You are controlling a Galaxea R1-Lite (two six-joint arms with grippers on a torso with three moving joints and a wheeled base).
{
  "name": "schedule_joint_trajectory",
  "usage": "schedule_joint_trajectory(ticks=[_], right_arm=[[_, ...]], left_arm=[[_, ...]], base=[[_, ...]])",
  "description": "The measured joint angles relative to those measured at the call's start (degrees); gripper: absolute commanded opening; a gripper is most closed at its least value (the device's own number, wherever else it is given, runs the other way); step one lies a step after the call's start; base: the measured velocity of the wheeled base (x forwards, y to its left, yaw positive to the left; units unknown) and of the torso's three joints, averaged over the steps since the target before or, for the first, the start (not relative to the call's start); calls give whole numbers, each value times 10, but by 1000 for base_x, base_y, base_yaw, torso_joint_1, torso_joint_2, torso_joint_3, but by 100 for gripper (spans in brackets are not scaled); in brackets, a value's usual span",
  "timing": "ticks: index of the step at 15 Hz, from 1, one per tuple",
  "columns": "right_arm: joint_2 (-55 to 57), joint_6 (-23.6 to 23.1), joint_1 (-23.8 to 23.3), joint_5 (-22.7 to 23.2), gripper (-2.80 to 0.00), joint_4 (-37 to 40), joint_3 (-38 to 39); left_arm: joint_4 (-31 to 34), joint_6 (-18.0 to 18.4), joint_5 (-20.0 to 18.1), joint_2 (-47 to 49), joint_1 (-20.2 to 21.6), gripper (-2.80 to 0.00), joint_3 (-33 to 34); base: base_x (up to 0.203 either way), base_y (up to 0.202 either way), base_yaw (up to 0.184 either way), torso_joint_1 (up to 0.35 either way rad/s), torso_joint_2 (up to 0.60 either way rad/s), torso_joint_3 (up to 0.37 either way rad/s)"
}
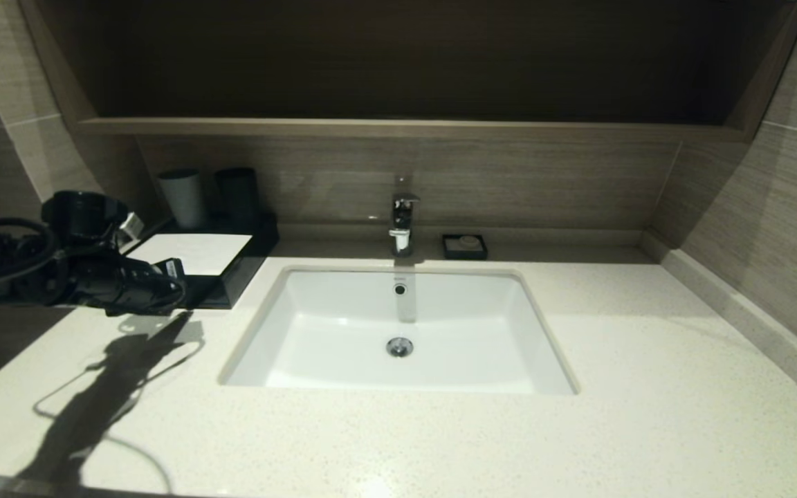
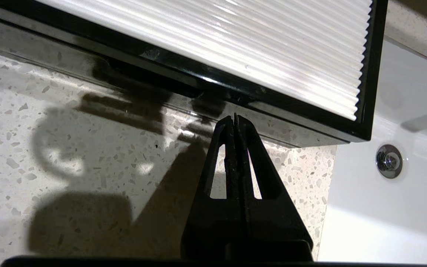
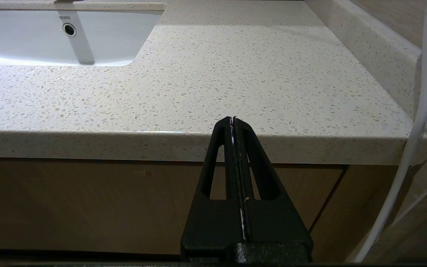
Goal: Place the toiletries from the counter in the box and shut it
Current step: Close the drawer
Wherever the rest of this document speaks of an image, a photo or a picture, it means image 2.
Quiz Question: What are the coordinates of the white sink basin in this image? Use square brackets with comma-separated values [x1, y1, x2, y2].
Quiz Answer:
[317, 37, 427, 264]

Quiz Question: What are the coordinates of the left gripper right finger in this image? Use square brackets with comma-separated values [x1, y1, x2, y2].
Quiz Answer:
[235, 113, 313, 260]

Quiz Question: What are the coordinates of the white rectangular plate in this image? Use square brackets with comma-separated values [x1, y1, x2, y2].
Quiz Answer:
[36, 0, 373, 122]

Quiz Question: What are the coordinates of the black amenity box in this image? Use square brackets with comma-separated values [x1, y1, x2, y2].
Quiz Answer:
[0, 0, 389, 143]

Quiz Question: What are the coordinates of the chrome sink drain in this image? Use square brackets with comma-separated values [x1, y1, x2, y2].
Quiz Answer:
[375, 144, 403, 179]

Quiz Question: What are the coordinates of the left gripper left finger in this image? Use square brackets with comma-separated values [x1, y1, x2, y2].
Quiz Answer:
[181, 116, 247, 260]

